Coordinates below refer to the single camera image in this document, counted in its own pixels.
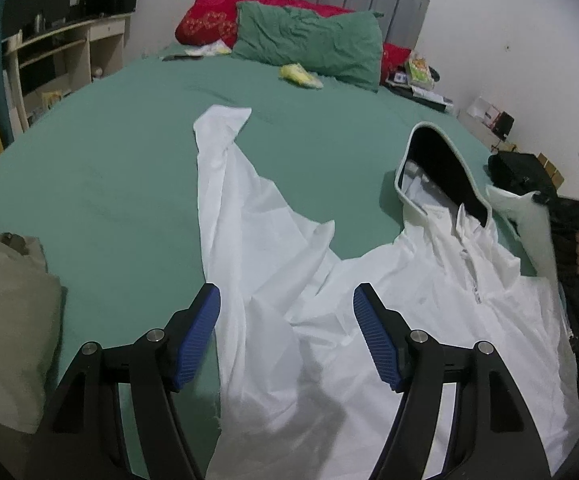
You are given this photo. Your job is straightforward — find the white hooded jacket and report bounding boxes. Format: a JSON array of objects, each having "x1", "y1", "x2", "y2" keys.
[{"x1": 194, "y1": 105, "x2": 579, "y2": 479}]

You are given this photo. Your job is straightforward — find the black clothes pile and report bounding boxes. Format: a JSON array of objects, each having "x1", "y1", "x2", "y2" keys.
[{"x1": 488, "y1": 152, "x2": 557, "y2": 197}]

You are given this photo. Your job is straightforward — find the cardboard boxes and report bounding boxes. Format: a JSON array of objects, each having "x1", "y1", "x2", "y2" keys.
[{"x1": 537, "y1": 153, "x2": 565, "y2": 190}]

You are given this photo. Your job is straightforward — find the white bedside table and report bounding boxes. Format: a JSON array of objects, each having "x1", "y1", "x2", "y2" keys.
[{"x1": 457, "y1": 98, "x2": 515, "y2": 145}]

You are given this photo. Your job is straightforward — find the olive folded garment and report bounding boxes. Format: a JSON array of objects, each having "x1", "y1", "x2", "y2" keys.
[{"x1": 0, "y1": 237, "x2": 62, "y2": 434}]

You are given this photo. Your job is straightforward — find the stack of books and snacks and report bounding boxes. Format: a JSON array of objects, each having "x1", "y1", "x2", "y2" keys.
[{"x1": 384, "y1": 53, "x2": 454, "y2": 114}]

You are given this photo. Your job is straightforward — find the green bed sheet mattress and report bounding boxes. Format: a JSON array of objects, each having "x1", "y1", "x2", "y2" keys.
[{"x1": 0, "y1": 41, "x2": 541, "y2": 480}]

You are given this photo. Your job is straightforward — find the green pillow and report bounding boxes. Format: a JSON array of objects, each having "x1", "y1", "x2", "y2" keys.
[{"x1": 233, "y1": 1, "x2": 383, "y2": 92}]

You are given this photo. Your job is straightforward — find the yellow green small cloth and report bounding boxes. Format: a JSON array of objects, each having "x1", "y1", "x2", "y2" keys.
[{"x1": 279, "y1": 63, "x2": 323, "y2": 90}]

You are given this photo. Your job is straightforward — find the white wooden desk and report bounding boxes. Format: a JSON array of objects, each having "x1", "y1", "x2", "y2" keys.
[{"x1": 2, "y1": 13, "x2": 131, "y2": 136}]

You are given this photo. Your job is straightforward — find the white paper on bed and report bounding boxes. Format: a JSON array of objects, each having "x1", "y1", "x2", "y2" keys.
[{"x1": 184, "y1": 39, "x2": 232, "y2": 58}]

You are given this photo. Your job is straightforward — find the black phone on bed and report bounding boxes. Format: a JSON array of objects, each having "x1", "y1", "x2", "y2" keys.
[{"x1": 160, "y1": 53, "x2": 204, "y2": 62}]

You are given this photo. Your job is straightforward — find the red pillow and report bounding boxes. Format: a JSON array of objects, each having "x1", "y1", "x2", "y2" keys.
[{"x1": 173, "y1": 0, "x2": 413, "y2": 79}]

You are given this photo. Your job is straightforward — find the black computer monitor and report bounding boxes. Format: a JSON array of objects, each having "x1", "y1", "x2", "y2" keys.
[{"x1": 2, "y1": 0, "x2": 70, "y2": 38}]

